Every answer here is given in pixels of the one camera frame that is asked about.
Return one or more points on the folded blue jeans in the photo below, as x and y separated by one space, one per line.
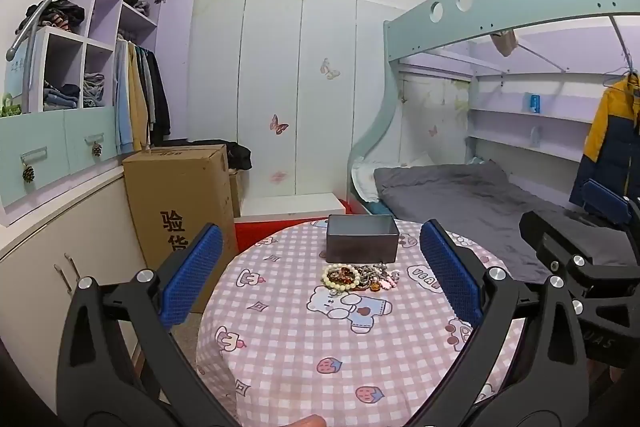
60 97

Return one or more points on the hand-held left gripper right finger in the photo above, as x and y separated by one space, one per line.
450 277

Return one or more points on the purple wall shelves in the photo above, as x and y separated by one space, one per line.
550 114

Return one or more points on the dark pink butterfly sticker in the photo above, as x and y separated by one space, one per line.
278 124

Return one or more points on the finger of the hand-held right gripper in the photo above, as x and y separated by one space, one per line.
550 232
607 202

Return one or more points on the small cardboard box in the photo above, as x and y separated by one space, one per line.
235 192

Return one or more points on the black bag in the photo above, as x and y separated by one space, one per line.
240 155

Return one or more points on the white low platform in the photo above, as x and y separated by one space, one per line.
290 207

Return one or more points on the large cardboard box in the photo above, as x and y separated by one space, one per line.
175 187

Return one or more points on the yellow hanging garment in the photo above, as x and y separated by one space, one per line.
137 107

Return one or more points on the teal bunk bed frame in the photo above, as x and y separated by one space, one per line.
550 2

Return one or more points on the pile of dark clothes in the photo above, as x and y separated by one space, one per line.
55 14

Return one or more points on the teal drawer unit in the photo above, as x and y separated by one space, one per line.
55 167

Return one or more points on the folded grey clothes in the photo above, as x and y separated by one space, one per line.
93 92

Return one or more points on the light blue hanging shirt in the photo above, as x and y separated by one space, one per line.
122 107

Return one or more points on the grey storage box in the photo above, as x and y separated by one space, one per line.
360 247

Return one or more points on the purple cubby shelf unit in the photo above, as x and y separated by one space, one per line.
107 2

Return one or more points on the pink checkered tablecloth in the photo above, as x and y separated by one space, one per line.
280 332

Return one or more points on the pine cone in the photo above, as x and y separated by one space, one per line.
29 173
97 150

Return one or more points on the small pink butterfly sticker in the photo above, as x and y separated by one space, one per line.
433 131

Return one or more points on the light pink butterfly sticker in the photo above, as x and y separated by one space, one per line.
278 177

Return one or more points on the brown hanging pouch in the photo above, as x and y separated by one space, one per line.
502 42

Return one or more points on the white pillow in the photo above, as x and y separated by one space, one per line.
362 182

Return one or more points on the yellow and navy jacket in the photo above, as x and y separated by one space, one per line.
607 142

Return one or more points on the black hanging coat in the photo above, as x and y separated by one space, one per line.
159 102

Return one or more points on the white wardrobe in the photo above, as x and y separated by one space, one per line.
265 57

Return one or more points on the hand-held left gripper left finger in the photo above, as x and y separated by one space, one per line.
192 277

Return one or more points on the pale butterfly sticker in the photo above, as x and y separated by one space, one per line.
330 69

